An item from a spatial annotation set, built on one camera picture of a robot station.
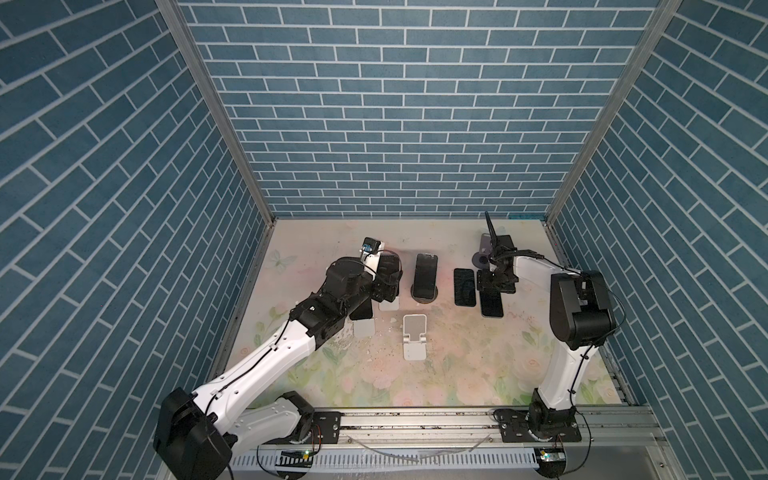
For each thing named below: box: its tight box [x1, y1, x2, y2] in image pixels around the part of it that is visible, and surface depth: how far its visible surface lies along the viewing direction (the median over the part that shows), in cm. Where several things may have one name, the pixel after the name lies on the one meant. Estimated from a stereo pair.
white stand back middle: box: [378, 297, 399, 311], surface depth 97 cm
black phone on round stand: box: [413, 253, 438, 299], surface depth 95 cm
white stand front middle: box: [402, 314, 428, 361], surface depth 86 cm
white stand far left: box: [352, 312, 375, 338], surface depth 92 cm
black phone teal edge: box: [479, 290, 504, 317], surface depth 98 cm
